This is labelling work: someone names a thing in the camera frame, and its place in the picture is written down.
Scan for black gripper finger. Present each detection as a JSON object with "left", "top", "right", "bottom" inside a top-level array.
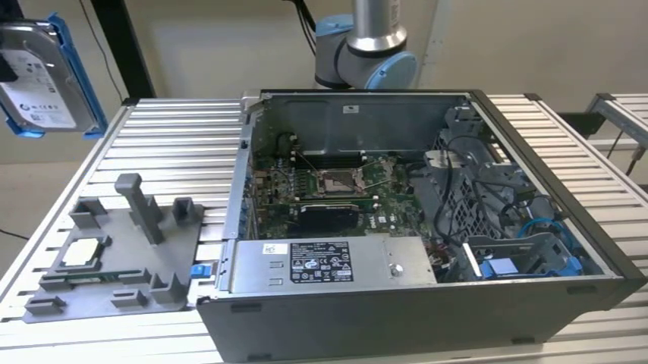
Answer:
[{"left": 0, "top": 55, "right": 20, "bottom": 83}]

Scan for hard disk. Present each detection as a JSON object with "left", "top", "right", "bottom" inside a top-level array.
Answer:
[{"left": 0, "top": 11, "right": 111, "bottom": 140}]

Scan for blue disk bay carrier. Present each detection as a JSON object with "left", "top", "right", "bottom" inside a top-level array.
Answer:
[{"left": 479, "top": 257, "right": 521, "bottom": 281}]

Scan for silver CPU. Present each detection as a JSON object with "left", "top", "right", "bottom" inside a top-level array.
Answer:
[{"left": 59, "top": 238, "right": 109, "bottom": 267}]

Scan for grey parts rack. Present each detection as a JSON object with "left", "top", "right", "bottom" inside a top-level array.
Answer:
[{"left": 23, "top": 173, "right": 207, "bottom": 325}]

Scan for green RAM stick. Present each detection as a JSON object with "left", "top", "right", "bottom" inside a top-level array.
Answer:
[{"left": 42, "top": 269, "right": 147, "bottom": 284}]

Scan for black RAM slots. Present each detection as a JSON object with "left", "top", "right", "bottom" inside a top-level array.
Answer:
[{"left": 296, "top": 149, "right": 369, "bottom": 168}]

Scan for CPU socket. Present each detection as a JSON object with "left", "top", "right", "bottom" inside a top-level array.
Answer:
[{"left": 316, "top": 168, "right": 366, "bottom": 199}]

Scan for silver power supply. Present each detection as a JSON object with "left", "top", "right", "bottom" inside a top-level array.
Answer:
[{"left": 230, "top": 237, "right": 440, "bottom": 296}]

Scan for black graphics card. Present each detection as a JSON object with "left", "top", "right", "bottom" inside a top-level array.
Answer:
[{"left": 297, "top": 202, "right": 362, "bottom": 231}]

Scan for metal socket cover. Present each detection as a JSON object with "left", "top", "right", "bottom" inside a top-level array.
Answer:
[{"left": 356, "top": 155, "right": 397, "bottom": 191}]

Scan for black power supply label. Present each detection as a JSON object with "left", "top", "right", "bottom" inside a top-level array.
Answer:
[{"left": 288, "top": 248, "right": 357, "bottom": 284}]

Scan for green motherboard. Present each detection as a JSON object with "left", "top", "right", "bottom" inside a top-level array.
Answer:
[{"left": 248, "top": 151, "right": 432, "bottom": 240}]

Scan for open black PC case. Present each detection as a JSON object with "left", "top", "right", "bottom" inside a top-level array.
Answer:
[{"left": 195, "top": 89, "right": 648, "bottom": 363}]

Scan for black box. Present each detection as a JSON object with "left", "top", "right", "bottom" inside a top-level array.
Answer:
[{"left": 559, "top": 112, "right": 607, "bottom": 140}]

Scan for slatted metal side table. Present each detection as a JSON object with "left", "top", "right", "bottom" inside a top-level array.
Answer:
[{"left": 587, "top": 93, "right": 648, "bottom": 152}]

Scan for thin black wall cable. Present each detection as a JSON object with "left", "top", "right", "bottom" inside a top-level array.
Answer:
[{"left": 0, "top": 0, "right": 125, "bottom": 240}]

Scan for black frame post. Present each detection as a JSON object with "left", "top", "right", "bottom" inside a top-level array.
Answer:
[{"left": 94, "top": 0, "right": 157, "bottom": 100}]

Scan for thin black arm cables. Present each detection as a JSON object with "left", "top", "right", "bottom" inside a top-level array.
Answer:
[{"left": 286, "top": 0, "right": 321, "bottom": 58}]

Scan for thin wire locking lever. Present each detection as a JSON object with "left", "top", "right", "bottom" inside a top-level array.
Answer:
[{"left": 297, "top": 151, "right": 326, "bottom": 178}]

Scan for black wire in case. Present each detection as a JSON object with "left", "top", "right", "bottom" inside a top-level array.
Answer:
[{"left": 433, "top": 136, "right": 485, "bottom": 246}]

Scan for grey disk bay bracket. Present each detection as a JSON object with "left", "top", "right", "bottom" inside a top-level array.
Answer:
[{"left": 463, "top": 231, "right": 584, "bottom": 282}]

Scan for blue wire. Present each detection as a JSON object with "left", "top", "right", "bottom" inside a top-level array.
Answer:
[{"left": 521, "top": 215, "right": 579, "bottom": 266}]

